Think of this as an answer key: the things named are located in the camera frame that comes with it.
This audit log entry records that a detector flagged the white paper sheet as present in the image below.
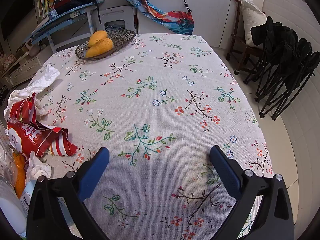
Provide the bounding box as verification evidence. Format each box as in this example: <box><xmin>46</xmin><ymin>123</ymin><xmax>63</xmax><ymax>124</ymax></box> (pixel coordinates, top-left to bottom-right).
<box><xmin>7</xmin><ymin>64</ymin><xmax>61</xmax><ymax>117</ymax></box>

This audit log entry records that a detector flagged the white television cabinet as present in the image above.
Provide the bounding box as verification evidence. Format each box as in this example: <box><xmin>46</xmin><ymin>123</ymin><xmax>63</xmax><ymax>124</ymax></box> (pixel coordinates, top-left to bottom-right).
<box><xmin>0</xmin><ymin>51</ymin><xmax>44</xmax><ymax>88</ymax></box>

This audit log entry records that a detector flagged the white tall cabinet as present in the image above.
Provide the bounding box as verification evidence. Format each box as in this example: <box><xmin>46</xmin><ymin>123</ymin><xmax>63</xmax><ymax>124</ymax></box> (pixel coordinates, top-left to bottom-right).
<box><xmin>186</xmin><ymin>0</ymin><xmax>265</xmax><ymax>49</ymax></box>

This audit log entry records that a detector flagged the row of books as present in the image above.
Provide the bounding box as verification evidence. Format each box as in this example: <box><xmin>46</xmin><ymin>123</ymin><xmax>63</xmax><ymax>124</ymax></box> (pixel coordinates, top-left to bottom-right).
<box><xmin>36</xmin><ymin>0</ymin><xmax>65</xmax><ymax>19</ymax></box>

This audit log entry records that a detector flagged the yellow mango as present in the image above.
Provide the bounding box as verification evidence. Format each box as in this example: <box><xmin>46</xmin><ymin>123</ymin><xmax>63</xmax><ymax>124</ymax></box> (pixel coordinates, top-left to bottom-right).
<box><xmin>88</xmin><ymin>30</ymin><xmax>108</xmax><ymax>47</ymax></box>
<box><xmin>85</xmin><ymin>38</ymin><xmax>113</xmax><ymax>58</ymax></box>

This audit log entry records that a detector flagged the red striped snack bag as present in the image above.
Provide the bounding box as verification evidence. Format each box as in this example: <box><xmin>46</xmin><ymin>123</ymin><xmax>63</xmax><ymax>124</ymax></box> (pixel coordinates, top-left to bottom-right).
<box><xmin>7</xmin><ymin>92</ymin><xmax>78</xmax><ymax>158</ymax></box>

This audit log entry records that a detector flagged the blue study desk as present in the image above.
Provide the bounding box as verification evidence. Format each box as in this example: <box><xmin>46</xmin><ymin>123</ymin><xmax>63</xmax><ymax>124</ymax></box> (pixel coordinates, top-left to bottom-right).
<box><xmin>22</xmin><ymin>1</ymin><xmax>104</xmax><ymax>53</ymax></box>

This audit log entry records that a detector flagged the pink patterned box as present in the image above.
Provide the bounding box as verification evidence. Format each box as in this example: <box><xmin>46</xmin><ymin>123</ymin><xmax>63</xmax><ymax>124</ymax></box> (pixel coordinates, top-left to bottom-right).
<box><xmin>0</xmin><ymin>52</ymin><xmax>16</xmax><ymax>68</ymax></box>

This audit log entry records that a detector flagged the clear plastic packaging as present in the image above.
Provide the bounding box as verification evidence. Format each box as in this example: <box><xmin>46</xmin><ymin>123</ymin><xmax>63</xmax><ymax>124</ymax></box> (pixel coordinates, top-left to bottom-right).
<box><xmin>0</xmin><ymin>121</ymin><xmax>17</xmax><ymax>188</ymax></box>

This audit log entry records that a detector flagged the black television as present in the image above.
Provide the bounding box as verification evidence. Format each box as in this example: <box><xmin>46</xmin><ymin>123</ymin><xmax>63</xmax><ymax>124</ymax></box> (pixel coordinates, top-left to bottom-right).
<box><xmin>0</xmin><ymin>0</ymin><xmax>34</xmax><ymax>40</ymax></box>

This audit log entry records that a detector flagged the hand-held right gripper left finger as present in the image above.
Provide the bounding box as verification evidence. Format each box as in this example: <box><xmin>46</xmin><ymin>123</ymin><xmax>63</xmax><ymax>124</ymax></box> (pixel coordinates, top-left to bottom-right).
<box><xmin>26</xmin><ymin>147</ymin><xmax>110</xmax><ymax>240</ymax></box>

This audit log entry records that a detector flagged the black folding chair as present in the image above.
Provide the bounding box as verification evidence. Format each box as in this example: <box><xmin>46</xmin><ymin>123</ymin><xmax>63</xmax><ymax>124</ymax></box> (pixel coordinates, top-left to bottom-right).
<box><xmin>255</xmin><ymin>29</ymin><xmax>320</xmax><ymax>120</ymax></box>
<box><xmin>243</xmin><ymin>16</ymin><xmax>299</xmax><ymax>85</ymax></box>

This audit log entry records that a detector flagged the white labelled plastic bottle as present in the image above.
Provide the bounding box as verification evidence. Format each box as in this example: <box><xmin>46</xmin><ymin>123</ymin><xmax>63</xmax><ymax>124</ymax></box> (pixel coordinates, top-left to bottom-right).
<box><xmin>0</xmin><ymin>180</ymin><xmax>28</xmax><ymax>238</ymax></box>

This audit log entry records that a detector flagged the colourful printed bag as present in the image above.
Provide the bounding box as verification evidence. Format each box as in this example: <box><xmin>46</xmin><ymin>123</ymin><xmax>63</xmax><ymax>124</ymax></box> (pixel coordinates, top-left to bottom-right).
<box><xmin>122</xmin><ymin>0</ymin><xmax>194</xmax><ymax>35</ymax></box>

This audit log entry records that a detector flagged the orange plush carrot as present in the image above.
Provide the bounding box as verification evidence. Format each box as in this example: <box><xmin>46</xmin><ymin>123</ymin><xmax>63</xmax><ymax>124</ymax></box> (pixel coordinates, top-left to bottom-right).
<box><xmin>14</xmin><ymin>152</ymin><xmax>27</xmax><ymax>198</ymax></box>

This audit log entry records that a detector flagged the dark wooden chair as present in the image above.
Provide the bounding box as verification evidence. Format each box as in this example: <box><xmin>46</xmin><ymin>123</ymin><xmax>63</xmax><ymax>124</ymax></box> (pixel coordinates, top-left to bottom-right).
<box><xmin>226</xmin><ymin>0</ymin><xmax>265</xmax><ymax>73</ymax></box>

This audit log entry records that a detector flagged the floral tablecloth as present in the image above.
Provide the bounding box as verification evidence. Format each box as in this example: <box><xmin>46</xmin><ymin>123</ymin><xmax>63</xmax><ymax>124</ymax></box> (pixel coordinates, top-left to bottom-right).
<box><xmin>26</xmin><ymin>33</ymin><xmax>275</xmax><ymax>240</ymax></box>

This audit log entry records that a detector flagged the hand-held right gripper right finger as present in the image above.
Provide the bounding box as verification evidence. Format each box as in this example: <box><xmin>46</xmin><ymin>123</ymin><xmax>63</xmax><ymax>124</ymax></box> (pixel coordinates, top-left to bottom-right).
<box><xmin>209</xmin><ymin>145</ymin><xmax>294</xmax><ymax>240</ymax></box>

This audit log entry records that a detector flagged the pink kettlebell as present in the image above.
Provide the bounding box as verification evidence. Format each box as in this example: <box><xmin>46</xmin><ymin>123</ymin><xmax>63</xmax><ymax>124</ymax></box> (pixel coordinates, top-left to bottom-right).
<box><xmin>25</xmin><ymin>40</ymin><xmax>40</xmax><ymax>58</ymax></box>

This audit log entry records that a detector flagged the crumpled white tissue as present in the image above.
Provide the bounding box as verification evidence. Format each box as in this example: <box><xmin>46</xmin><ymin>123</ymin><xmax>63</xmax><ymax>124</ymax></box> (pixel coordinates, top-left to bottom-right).
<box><xmin>26</xmin><ymin>151</ymin><xmax>52</xmax><ymax>180</ymax></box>

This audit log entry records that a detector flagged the woven wicker basket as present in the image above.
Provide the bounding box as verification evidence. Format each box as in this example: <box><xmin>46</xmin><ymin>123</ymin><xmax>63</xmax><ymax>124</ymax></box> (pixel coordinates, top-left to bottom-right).
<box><xmin>75</xmin><ymin>29</ymin><xmax>136</xmax><ymax>61</ymax></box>

